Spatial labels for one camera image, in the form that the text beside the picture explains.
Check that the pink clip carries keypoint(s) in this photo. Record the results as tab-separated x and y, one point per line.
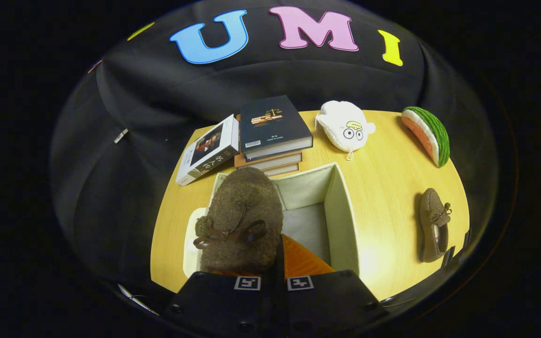
94	66

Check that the black hardcover book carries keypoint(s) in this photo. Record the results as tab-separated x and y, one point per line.
273	119

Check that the white plush toy with eyes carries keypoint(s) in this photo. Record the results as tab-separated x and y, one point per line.
345	124

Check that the tan cover book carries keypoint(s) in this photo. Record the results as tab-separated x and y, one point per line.
282	170

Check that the brown cover book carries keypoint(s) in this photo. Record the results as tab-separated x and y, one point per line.
261	161

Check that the watermelon slice plush toy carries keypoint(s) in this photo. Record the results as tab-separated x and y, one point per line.
435	131

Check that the silver clip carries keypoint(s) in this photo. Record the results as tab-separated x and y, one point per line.
120	135

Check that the white portrait cover book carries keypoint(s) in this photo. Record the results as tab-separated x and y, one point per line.
209	148

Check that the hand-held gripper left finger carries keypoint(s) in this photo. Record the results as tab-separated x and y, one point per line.
219	305

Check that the brown fuzzy shoe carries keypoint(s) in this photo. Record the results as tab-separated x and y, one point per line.
244	206
432	211

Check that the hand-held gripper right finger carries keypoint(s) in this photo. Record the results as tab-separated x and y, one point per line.
331	305

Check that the grey fabric storage box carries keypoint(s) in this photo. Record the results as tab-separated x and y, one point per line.
341	220

